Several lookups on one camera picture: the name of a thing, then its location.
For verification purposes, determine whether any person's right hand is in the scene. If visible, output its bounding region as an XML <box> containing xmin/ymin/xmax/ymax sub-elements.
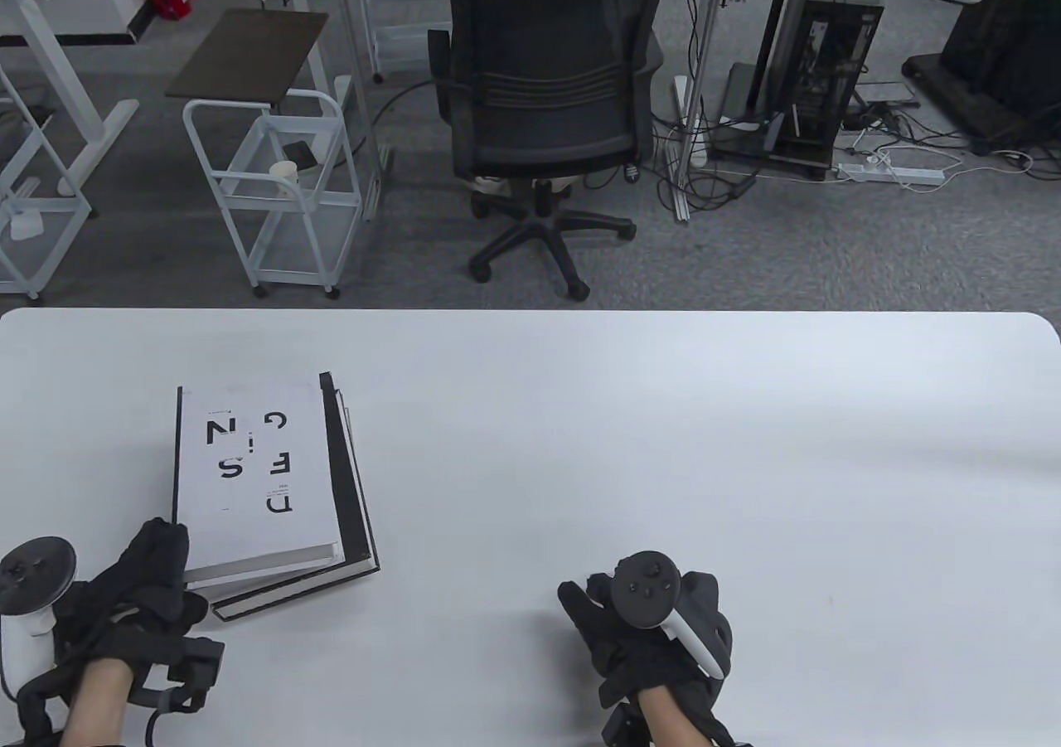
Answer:
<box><xmin>557</xmin><ymin>570</ymin><xmax>735</xmax><ymax>708</ymax></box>

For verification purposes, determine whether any person's left hand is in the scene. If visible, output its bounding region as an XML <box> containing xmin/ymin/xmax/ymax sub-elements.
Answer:
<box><xmin>60</xmin><ymin>518</ymin><xmax>210</xmax><ymax>670</ymax></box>

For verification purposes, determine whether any person's right forearm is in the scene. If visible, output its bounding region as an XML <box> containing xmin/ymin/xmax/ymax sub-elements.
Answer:
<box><xmin>637</xmin><ymin>681</ymin><xmax>715</xmax><ymax>747</ymax></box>

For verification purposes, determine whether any person's left forearm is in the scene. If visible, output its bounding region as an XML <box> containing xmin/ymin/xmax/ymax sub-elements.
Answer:
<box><xmin>56</xmin><ymin>656</ymin><xmax>138</xmax><ymax>747</ymax></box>

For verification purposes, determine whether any black and white right controller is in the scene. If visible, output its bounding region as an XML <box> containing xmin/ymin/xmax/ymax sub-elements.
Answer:
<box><xmin>609</xmin><ymin>551</ymin><xmax>727</xmax><ymax>682</ymax></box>

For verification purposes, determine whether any black and white controller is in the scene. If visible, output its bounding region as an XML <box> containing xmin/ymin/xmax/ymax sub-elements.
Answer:
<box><xmin>0</xmin><ymin>536</ymin><xmax>78</xmax><ymax>698</ymax></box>
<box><xmin>609</xmin><ymin>551</ymin><xmax>727</xmax><ymax>682</ymax></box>

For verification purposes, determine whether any white book with black letters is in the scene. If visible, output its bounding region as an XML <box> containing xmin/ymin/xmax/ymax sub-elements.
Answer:
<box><xmin>172</xmin><ymin>374</ymin><xmax>343</xmax><ymax>591</ymax></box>

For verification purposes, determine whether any black and white left controller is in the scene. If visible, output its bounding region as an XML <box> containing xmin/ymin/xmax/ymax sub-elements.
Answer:
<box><xmin>0</xmin><ymin>536</ymin><xmax>78</xmax><ymax>698</ymax></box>

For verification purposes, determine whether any black hardcover book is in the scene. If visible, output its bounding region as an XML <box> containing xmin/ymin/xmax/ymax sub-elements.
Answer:
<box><xmin>211</xmin><ymin>371</ymin><xmax>381</xmax><ymax>623</ymax></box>

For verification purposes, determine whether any white rolling cart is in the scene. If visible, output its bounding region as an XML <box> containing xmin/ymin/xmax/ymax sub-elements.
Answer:
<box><xmin>182</xmin><ymin>88</ymin><xmax>364</xmax><ymax>300</ymax></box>

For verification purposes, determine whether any dark brown board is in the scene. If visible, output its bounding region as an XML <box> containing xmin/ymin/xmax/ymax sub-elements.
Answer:
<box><xmin>165</xmin><ymin>7</ymin><xmax>331</xmax><ymax>110</ymax></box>

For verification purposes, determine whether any black mesh office chair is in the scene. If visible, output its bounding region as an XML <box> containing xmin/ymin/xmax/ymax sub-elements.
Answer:
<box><xmin>426</xmin><ymin>0</ymin><xmax>677</xmax><ymax>303</ymax></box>

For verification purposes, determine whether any long white power strip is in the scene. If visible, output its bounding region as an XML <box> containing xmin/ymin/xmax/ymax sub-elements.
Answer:
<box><xmin>836</xmin><ymin>162</ymin><xmax>947</xmax><ymax>186</ymax></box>

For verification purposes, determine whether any black computer tower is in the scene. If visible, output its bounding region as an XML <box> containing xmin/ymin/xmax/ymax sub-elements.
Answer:
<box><xmin>764</xmin><ymin>0</ymin><xmax>887</xmax><ymax>182</ymax></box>

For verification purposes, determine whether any white drawer unit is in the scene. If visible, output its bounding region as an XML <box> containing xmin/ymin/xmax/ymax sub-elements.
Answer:
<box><xmin>363</xmin><ymin>0</ymin><xmax>453</xmax><ymax>78</ymax></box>

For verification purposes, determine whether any flat white device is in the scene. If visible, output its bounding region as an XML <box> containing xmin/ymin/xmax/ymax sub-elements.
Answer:
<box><xmin>856</xmin><ymin>81</ymin><xmax>922</xmax><ymax>110</ymax></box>

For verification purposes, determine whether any black stand base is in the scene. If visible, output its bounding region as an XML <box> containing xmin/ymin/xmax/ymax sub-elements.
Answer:
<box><xmin>901</xmin><ymin>0</ymin><xmax>1061</xmax><ymax>153</ymax></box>

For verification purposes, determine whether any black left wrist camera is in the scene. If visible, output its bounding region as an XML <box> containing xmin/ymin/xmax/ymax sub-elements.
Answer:
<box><xmin>128</xmin><ymin>634</ymin><xmax>226</xmax><ymax>713</ymax></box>

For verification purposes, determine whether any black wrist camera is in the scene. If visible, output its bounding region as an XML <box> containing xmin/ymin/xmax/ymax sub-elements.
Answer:
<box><xmin>128</xmin><ymin>634</ymin><xmax>226</xmax><ymax>713</ymax></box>
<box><xmin>600</xmin><ymin>697</ymin><xmax>649</xmax><ymax>747</ymax></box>

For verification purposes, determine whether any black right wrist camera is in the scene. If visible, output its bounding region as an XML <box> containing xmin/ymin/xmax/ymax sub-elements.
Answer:
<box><xmin>600</xmin><ymin>697</ymin><xmax>649</xmax><ymax>747</ymax></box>

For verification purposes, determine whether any white desk frame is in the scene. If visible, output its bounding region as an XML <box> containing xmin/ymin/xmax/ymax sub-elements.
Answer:
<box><xmin>0</xmin><ymin>0</ymin><xmax>140</xmax><ymax>197</ymax></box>

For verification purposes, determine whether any silver aluminium profile post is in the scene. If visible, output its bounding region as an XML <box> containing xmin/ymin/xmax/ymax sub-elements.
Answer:
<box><xmin>673</xmin><ymin>0</ymin><xmax>740</xmax><ymax>226</ymax></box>

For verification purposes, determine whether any tangle of black and white cables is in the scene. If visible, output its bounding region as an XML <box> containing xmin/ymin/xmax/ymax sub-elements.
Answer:
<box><xmin>652</xmin><ymin>75</ymin><xmax>1037</xmax><ymax>205</ymax></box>

